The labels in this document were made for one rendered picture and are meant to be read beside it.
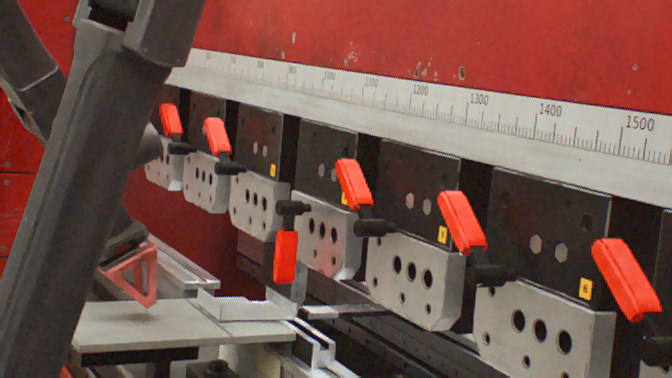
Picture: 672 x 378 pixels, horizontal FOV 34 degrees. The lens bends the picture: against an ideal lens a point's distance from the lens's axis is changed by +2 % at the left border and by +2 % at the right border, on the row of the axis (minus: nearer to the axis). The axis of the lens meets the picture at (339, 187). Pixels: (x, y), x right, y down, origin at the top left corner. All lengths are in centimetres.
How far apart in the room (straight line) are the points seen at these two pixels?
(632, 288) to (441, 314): 29
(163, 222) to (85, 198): 145
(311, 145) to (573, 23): 47
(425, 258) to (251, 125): 47
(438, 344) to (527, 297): 64
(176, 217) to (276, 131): 94
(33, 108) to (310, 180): 31
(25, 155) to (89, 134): 138
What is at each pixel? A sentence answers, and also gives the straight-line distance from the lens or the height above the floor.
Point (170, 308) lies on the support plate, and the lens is 141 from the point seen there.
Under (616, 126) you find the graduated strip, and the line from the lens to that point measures 81.
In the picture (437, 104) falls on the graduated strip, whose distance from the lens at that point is 100.
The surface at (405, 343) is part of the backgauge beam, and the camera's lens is 159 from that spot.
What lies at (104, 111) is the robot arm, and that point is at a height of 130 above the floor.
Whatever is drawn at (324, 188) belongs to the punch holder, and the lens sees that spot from 120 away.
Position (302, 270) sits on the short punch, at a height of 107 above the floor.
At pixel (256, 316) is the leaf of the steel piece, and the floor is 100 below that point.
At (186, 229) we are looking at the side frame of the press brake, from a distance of 226.
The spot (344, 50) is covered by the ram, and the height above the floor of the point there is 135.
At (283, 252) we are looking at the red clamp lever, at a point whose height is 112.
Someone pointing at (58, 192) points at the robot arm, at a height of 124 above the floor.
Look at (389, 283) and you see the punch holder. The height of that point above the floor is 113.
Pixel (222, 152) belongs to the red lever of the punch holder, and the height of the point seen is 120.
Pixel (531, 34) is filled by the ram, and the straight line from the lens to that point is 90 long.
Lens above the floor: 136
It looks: 8 degrees down
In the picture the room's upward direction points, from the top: 5 degrees clockwise
